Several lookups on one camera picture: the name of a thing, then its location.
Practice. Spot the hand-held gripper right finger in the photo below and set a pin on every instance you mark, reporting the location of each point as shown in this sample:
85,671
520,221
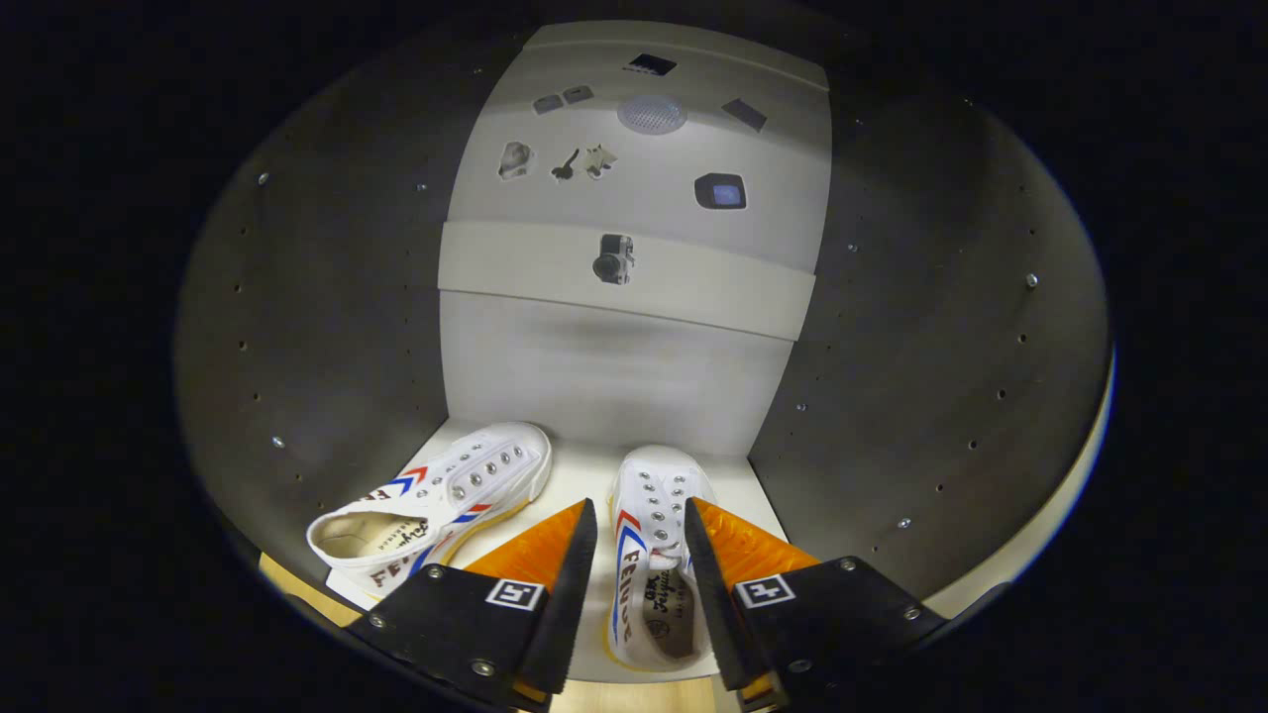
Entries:
842,614

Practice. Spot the grey shoe cabinet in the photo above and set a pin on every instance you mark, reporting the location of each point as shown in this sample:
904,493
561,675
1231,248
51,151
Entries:
614,376

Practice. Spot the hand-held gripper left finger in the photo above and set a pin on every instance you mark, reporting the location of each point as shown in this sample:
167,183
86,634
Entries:
466,624

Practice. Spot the white canvas shoe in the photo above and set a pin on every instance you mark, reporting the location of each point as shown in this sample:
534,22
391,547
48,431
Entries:
654,495
466,475

